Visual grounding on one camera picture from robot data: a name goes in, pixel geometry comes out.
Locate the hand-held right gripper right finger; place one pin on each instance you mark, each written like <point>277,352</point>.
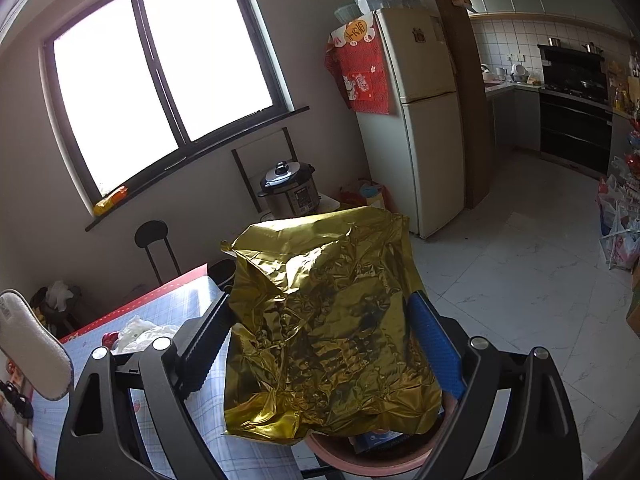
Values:
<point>435,345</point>

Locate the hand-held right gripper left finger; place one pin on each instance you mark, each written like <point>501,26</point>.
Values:
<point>205,355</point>

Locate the gold foil bag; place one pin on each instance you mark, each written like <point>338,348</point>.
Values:
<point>325,335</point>

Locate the brown plastic bin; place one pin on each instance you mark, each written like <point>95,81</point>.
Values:
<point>340,457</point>

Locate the checked plastic tablecloth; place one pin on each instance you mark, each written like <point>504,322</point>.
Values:
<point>210,425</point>

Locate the black round stool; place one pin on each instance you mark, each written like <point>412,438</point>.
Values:
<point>220,272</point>

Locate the red foil wrapper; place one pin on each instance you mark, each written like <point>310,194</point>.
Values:
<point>110,338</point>

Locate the dark cluttered stool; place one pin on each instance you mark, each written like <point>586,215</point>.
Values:
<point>67,317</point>

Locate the small white plastic bag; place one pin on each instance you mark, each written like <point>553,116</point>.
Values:
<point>60,294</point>

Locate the black round-back chair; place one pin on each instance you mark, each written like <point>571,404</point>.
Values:
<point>150,232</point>

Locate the colourful shopping bag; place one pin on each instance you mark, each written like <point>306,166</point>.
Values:
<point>372,195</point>

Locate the small white side table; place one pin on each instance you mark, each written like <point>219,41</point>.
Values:
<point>330,204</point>

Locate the yellow snack packet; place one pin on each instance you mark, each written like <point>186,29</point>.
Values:
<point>111,201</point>

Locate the silver pressure cooker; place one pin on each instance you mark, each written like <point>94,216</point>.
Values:
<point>295,195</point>

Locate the cream refrigerator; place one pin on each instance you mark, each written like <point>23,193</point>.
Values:
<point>430,160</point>

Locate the pile of gift bags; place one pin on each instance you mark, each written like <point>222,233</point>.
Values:
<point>622,220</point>

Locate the grey lower cabinet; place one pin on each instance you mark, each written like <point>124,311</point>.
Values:
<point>520,117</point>

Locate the black oven stove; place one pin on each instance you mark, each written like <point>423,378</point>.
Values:
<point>575,132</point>

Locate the dark windowsill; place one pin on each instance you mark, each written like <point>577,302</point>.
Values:
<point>290,112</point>

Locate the red fridge cover cloth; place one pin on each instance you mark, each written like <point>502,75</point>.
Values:
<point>365,80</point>

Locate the dark-framed window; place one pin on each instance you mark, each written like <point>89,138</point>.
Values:
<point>100,85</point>

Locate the black range hood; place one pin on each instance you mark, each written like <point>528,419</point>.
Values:
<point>572,65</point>

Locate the pale green bowl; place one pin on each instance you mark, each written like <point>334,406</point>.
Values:
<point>346,12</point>

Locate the brown wooden door frame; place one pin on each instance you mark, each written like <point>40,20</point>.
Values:
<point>465,85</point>

